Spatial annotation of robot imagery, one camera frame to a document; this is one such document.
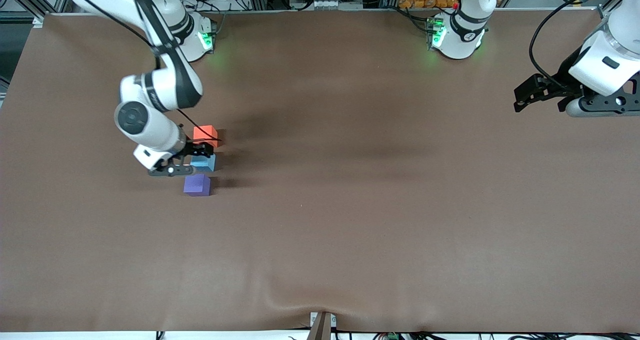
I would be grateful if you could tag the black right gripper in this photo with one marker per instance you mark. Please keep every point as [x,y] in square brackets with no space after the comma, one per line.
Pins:
[192,150]

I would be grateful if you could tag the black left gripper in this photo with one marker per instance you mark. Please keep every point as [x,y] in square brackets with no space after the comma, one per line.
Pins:
[563,80]

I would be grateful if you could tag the blue foam block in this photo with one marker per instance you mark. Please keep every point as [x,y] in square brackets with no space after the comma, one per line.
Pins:
[206,163]

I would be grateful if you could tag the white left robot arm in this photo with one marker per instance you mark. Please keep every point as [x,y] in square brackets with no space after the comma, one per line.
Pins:
[610,60]

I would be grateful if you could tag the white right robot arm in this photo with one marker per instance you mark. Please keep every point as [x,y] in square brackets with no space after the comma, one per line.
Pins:
[160,90]

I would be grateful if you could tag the orange foam block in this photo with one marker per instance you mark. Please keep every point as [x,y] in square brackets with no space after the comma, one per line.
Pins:
[205,133]

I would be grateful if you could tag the purple foam block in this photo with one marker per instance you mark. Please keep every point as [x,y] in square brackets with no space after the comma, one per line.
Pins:
[196,184]

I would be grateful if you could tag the white terminal block row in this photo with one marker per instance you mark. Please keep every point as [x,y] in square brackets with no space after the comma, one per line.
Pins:
[326,3]

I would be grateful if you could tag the brown table cover mat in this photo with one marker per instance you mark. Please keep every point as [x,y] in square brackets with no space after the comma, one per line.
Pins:
[320,240]

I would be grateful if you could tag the small green connector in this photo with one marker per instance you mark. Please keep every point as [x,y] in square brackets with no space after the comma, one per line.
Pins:
[393,336]

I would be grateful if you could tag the brown camera mount bracket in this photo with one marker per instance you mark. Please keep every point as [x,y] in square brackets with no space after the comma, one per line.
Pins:
[320,327]

